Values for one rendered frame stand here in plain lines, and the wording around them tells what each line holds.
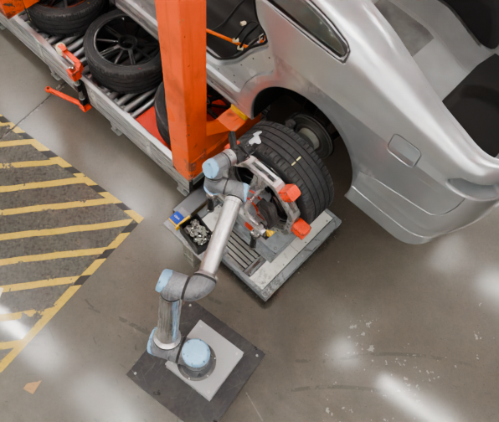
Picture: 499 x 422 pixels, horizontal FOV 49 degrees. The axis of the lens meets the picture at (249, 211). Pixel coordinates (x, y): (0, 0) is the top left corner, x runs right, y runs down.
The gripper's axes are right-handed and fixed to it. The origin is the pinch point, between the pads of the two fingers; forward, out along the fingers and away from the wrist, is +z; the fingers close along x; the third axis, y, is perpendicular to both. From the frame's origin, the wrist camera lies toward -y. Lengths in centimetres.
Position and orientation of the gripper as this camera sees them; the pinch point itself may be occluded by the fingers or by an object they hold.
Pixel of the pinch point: (255, 136)
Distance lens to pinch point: 295.4
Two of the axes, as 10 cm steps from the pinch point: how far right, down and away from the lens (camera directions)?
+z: 6.9, -4.8, 5.5
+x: 3.7, -4.2, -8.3
